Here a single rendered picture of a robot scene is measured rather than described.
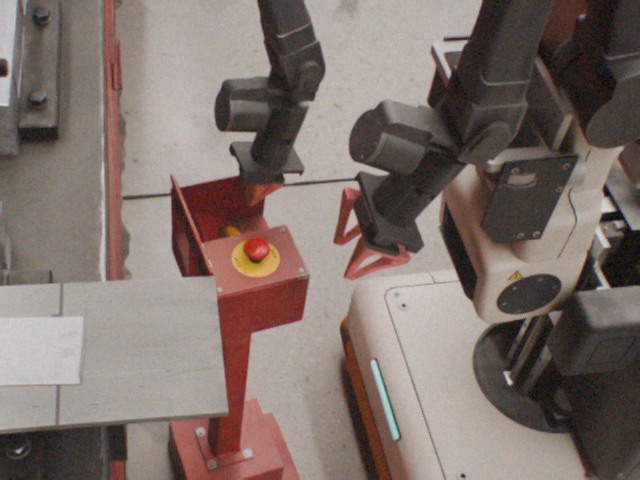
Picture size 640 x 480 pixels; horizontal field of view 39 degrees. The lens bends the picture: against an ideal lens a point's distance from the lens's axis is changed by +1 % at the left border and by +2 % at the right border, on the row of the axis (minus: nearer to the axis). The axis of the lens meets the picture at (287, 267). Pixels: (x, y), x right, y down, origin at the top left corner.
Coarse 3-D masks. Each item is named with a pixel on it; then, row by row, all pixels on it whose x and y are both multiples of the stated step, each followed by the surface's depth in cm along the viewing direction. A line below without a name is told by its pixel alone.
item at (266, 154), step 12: (264, 132) 129; (240, 144) 134; (252, 144) 133; (264, 144) 130; (276, 144) 129; (288, 144) 130; (240, 156) 132; (252, 156) 132; (264, 156) 131; (276, 156) 131; (288, 156) 133; (240, 168) 131; (252, 168) 131; (264, 168) 132; (276, 168) 133; (288, 168) 134; (300, 168) 134
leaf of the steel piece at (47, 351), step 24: (0, 336) 97; (24, 336) 97; (48, 336) 97; (72, 336) 98; (0, 360) 95; (24, 360) 95; (48, 360) 96; (72, 360) 96; (0, 384) 93; (24, 384) 94; (48, 384) 94
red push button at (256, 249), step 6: (252, 240) 134; (258, 240) 134; (264, 240) 134; (246, 246) 133; (252, 246) 133; (258, 246) 133; (264, 246) 133; (246, 252) 133; (252, 252) 133; (258, 252) 133; (264, 252) 133; (252, 258) 133; (258, 258) 133
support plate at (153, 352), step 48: (0, 288) 101; (48, 288) 102; (96, 288) 102; (144, 288) 103; (192, 288) 103; (96, 336) 98; (144, 336) 99; (192, 336) 99; (96, 384) 94; (144, 384) 95; (192, 384) 95; (0, 432) 91
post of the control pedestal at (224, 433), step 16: (224, 352) 157; (240, 352) 158; (240, 368) 163; (240, 384) 167; (240, 400) 172; (240, 416) 177; (208, 432) 188; (224, 432) 179; (240, 432) 182; (224, 448) 185
